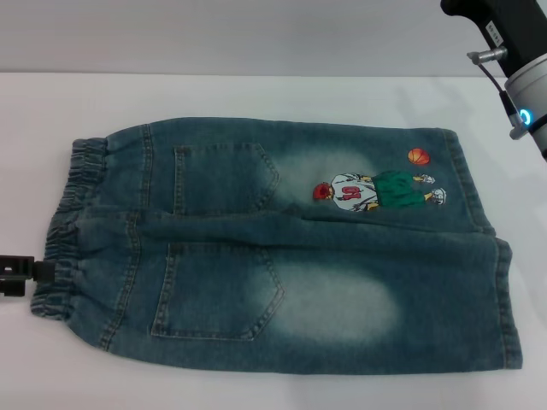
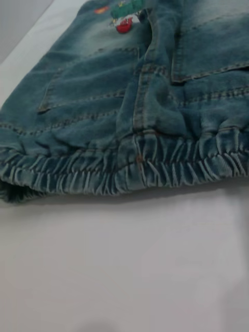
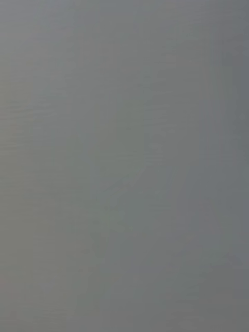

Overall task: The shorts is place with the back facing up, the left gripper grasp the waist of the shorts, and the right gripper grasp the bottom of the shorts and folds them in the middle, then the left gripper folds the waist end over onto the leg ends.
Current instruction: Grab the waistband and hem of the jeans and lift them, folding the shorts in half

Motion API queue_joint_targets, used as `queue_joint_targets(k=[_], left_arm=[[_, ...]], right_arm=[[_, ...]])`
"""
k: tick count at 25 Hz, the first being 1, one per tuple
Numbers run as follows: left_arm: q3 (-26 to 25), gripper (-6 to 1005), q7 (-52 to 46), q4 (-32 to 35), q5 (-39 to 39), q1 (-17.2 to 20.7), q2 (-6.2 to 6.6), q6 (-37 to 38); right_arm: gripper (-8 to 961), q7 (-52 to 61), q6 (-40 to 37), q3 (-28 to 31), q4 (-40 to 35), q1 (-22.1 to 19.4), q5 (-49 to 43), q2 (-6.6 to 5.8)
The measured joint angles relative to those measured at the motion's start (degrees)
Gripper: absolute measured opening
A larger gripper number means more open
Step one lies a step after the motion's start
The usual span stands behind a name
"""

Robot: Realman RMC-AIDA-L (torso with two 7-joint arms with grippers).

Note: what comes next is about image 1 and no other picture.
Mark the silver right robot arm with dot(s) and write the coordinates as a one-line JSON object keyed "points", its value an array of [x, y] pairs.
{"points": [[530, 81]]}

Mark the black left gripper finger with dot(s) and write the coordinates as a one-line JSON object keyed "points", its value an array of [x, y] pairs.
{"points": [[19, 267], [15, 289]]}

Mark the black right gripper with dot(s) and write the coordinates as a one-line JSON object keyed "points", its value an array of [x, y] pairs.
{"points": [[517, 25]]}

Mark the blue denim shorts with embroidery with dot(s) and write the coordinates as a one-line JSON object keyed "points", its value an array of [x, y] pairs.
{"points": [[325, 273]]}

